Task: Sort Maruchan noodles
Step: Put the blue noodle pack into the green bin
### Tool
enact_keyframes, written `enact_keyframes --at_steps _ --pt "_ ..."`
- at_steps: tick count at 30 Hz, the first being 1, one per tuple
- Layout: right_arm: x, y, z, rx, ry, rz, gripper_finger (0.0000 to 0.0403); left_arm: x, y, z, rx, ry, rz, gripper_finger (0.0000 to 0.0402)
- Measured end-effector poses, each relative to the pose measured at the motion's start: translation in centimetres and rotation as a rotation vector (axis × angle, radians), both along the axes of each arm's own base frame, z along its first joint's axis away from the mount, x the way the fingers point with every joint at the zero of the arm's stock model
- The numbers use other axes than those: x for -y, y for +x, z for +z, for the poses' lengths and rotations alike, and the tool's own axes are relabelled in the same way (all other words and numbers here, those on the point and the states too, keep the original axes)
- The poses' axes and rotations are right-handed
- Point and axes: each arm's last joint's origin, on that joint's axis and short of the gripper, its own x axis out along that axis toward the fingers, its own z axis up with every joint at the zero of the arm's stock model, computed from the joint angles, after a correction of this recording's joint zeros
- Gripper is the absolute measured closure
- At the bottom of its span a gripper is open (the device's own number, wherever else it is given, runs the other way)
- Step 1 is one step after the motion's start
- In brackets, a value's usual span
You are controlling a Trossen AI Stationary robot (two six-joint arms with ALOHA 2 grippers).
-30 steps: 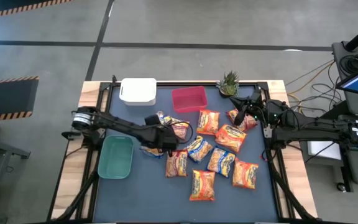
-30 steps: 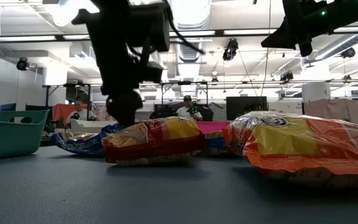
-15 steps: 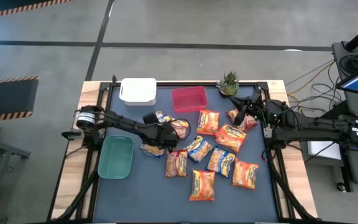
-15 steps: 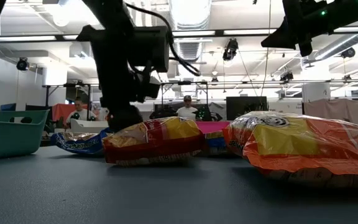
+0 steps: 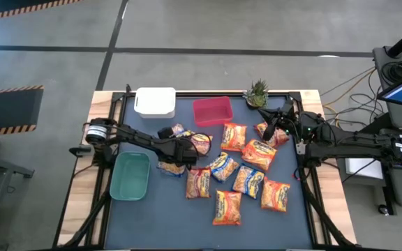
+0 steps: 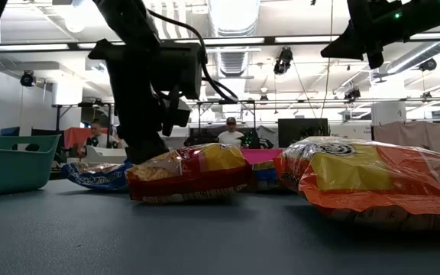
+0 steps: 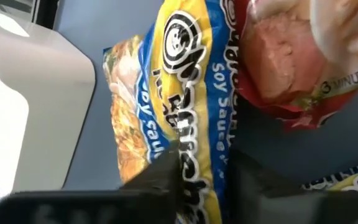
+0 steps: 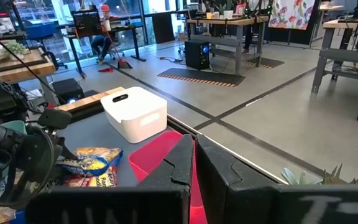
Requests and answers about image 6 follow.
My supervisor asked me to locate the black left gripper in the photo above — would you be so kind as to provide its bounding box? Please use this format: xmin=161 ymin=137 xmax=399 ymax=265
xmin=88 ymin=32 xmax=205 ymax=166

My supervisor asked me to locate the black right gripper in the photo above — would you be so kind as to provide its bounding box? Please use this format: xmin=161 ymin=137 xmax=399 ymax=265
xmin=320 ymin=0 xmax=396 ymax=70

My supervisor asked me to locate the red beef ramen pack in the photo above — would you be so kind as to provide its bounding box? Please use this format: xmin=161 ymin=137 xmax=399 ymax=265
xmin=125 ymin=143 xmax=252 ymax=203

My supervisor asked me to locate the blue soy sauce ramen pack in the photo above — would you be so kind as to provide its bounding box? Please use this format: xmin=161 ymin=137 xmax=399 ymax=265
xmin=61 ymin=160 xmax=134 ymax=192
xmin=247 ymin=160 xmax=282 ymax=193

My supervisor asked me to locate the orange chicken ramen pack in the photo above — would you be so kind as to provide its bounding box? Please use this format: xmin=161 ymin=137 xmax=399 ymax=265
xmin=273 ymin=136 xmax=440 ymax=233

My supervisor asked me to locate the teal plastic bin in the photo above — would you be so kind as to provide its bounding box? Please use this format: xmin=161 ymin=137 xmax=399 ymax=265
xmin=0 ymin=133 xmax=61 ymax=198

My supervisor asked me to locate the person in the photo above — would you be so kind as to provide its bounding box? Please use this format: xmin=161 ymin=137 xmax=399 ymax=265
xmin=79 ymin=118 xmax=125 ymax=157
xmin=217 ymin=116 xmax=248 ymax=150

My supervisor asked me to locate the white pillar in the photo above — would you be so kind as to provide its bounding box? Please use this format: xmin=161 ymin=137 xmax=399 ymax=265
xmin=370 ymin=101 xmax=407 ymax=127

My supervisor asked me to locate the white plastic bin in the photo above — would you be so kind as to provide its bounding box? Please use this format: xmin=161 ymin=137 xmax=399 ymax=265
xmin=81 ymin=144 xmax=129 ymax=166

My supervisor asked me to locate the red fabric panel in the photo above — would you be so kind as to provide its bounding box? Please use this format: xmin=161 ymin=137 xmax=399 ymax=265
xmin=63 ymin=127 xmax=108 ymax=150

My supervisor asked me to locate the black monitor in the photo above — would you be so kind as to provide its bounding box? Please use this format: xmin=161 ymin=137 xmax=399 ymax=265
xmin=277 ymin=118 xmax=330 ymax=149

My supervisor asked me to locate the beige hanging cloth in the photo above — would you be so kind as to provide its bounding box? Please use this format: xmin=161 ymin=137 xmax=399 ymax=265
xmin=372 ymin=121 xmax=440 ymax=154

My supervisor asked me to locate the pink plastic bin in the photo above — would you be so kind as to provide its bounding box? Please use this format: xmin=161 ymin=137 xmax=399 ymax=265
xmin=241 ymin=147 xmax=284 ymax=166

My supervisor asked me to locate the blue monitor screen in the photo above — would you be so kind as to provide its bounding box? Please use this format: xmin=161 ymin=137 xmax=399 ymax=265
xmin=0 ymin=126 xmax=21 ymax=138

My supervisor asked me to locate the black ceiling camera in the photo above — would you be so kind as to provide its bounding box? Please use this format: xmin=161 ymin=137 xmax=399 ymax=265
xmin=343 ymin=86 xmax=362 ymax=102
xmin=273 ymin=46 xmax=294 ymax=76
xmin=418 ymin=57 xmax=438 ymax=73
xmin=19 ymin=70 xmax=37 ymax=88

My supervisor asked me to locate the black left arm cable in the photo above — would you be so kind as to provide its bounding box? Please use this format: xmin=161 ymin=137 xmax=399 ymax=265
xmin=147 ymin=9 xmax=240 ymax=105

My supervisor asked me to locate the black metal frame stand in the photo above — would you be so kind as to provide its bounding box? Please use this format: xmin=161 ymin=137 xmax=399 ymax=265
xmin=51 ymin=99 xmax=116 ymax=134

